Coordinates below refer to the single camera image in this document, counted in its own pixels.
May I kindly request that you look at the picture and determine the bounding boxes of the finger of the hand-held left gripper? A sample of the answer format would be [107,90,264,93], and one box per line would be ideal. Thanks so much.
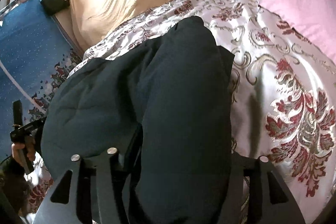
[33,116,49,130]

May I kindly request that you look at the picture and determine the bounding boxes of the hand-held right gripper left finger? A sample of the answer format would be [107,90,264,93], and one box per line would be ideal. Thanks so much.
[35,123,144,224]

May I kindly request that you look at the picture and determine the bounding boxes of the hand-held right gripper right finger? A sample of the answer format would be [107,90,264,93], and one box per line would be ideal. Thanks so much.
[231,137,306,224]

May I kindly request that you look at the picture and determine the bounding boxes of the dark puffer jacket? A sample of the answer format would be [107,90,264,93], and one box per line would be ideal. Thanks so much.
[41,15,235,224]

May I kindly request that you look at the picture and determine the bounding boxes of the person's left forearm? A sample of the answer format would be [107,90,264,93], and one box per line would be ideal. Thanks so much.
[0,157,31,215]

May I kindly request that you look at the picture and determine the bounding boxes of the person's left hand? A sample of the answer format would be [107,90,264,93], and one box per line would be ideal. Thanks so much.
[12,140,36,162]

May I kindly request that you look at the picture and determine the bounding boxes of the blue patterned rug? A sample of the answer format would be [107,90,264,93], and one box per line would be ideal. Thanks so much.
[0,0,84,161]

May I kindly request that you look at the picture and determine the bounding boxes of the black bag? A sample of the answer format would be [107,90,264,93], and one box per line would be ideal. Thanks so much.
[41,0,70,16]

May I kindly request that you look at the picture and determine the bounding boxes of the floral satin bedspread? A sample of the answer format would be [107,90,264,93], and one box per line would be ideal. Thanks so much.
[24,0,336,224]

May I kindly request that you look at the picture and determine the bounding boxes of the white cable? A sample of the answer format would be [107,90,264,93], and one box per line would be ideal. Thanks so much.
[0,59,47,112]

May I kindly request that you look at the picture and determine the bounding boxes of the wooden bed side rail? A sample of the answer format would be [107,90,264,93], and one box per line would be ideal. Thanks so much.
[51,11,86,54]

